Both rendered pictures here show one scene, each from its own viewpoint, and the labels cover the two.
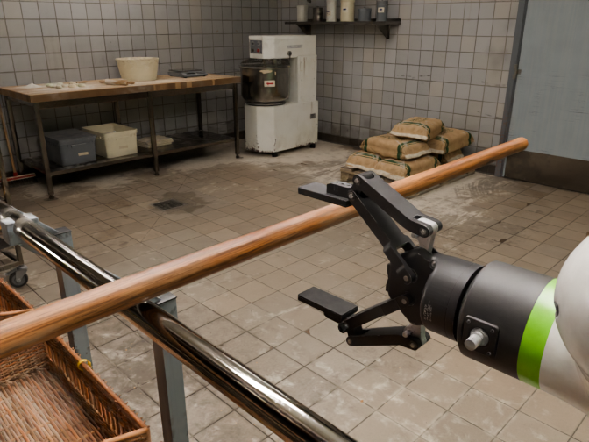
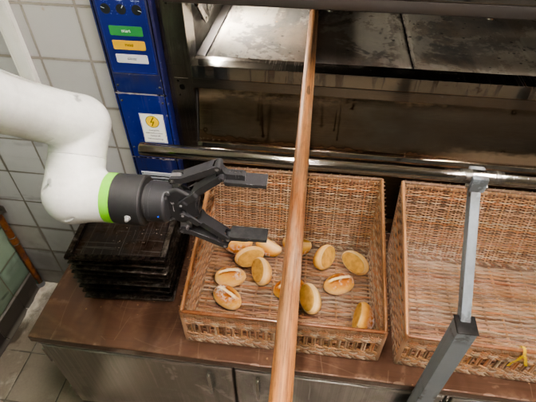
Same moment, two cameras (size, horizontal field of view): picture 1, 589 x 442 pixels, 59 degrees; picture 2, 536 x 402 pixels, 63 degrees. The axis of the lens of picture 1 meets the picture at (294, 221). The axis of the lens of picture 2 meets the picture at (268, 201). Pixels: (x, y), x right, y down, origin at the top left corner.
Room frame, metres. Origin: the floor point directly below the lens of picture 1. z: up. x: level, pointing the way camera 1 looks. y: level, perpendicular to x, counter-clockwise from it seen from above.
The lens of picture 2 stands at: (1.00, -0.34, 1.75)
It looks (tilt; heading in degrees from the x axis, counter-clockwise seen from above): 44 degrees down; 142
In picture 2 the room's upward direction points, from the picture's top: straight up
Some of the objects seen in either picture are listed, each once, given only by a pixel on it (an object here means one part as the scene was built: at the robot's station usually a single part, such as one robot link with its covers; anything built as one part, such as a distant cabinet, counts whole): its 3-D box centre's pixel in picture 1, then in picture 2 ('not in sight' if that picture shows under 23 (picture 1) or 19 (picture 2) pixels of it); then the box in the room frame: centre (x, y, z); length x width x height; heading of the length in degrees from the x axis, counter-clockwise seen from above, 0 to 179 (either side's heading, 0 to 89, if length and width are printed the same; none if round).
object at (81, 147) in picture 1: (68, 146); not in sight; (4.86, 2.14, 0.35); 0.50 x 0.36 x 0.24; 45
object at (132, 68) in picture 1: (138, 68); not in sight; (5.52, 1.59, 1.01); 0.43 x 0.42 x 0.21; 135
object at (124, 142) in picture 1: (109, 139); not in sight; (5.16, 1.84, 0.35); 0.50 x 0.36 x 0.24; 46
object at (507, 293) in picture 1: (503, 318); (135, 198); (0.40, -0.18, 1.20); 0.12 x 0.06 x 0.09; 136
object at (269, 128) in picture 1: (276, 95); not in sight; (6.22, 0.21, 0.66); 0.92 x 0.59 x 1.32; 135
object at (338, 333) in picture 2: not in sight; (288, 255); (0.38, 0.21, 0.72); 0.56 x 0.49 x 0.28; 46
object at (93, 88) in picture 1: (134, 126); not in sight; (5.35, 1.64, 0.45); 2.20 x 0.80 x 0.90; 135
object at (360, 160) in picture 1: (377, 157); not in sight; (4.95, -0.80, 0.22); 0.62 x 0.36 x 0.15; 140
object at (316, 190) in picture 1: (329, 194); (246, 179); (0.55, -0.04, 1.27); 0.07 x 0.03 x 0.01; 46
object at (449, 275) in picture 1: (431, 288); (175, 202); (0.45, -0.13, 1.20); 0.09 x 0.07 x 0.08; 46
